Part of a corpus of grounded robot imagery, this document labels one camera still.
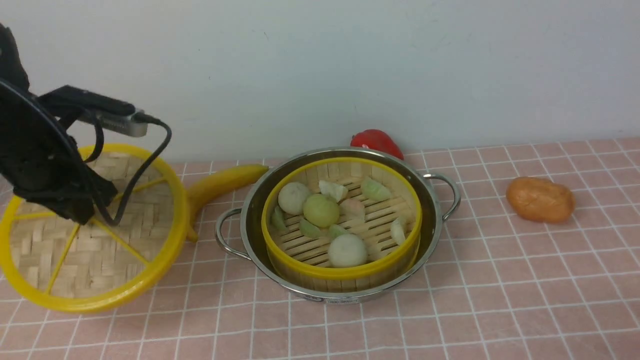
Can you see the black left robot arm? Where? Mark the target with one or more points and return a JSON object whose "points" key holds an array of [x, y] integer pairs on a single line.
{"points": [[12, 70]]}

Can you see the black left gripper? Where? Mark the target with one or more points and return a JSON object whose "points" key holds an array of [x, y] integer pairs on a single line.
{"points": [[42, 162]]}

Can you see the yellow plastic banana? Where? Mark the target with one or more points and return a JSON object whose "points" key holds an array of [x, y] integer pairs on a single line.
{"points": [[216, 185]]}

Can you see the green round bun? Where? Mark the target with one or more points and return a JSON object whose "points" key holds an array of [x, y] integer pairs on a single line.
{"points": [[321, 211]]}

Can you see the orange-brown potato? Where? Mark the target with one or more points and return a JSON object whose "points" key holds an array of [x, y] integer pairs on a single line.
{"points": [[540, 200]]}

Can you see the white dumpling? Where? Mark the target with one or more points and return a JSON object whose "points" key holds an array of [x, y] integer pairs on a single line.
{"points": [[333, 190]]}

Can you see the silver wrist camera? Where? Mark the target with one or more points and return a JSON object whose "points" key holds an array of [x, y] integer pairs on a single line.
{"points": [[70, 104]]}

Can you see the yellow woven bamboo steamer lid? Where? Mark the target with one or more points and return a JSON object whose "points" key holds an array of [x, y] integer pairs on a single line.
{"points": [[67, 267]]}

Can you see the white round bun front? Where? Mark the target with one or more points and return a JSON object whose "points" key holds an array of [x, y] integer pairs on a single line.
{"points": [[347, 251]]}

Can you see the white round bun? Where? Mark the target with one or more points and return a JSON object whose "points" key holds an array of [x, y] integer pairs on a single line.
{"points": [[347, 251], [292, 197]]}

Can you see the red bell pepper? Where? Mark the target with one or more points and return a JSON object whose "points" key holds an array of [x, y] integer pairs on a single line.
{"points": [[378, 140]]}

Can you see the pink dumpling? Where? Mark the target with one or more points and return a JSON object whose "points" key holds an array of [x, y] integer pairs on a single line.
{"points": [[353, 209]]}

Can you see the green dumpling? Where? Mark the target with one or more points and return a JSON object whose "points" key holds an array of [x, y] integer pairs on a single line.
{"points": [[374, 190]]}

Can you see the stainless steel pot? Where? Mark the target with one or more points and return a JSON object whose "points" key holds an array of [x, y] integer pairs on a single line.
{"points": [[239, 230]]}

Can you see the yellow-rimmed bamboo steamer basket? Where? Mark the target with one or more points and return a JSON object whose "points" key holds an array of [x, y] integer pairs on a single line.
{"points": [[298, 250]]}

